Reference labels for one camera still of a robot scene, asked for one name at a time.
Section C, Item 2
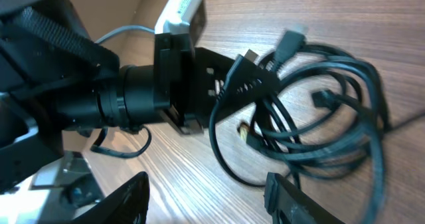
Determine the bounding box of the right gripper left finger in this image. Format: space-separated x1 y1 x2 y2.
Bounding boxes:
71 171 149 224

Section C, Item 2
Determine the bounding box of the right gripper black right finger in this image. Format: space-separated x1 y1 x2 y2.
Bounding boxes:
264 172 344 224

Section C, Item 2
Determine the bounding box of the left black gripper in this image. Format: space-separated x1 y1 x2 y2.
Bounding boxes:
119 33 280 134

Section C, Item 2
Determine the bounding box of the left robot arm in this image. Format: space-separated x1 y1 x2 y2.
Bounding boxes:
1 0 279 191

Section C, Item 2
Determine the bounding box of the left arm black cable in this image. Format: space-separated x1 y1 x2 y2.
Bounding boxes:
90 25 157 160

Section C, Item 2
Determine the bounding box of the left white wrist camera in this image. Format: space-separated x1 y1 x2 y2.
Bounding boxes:
154 0 207 45

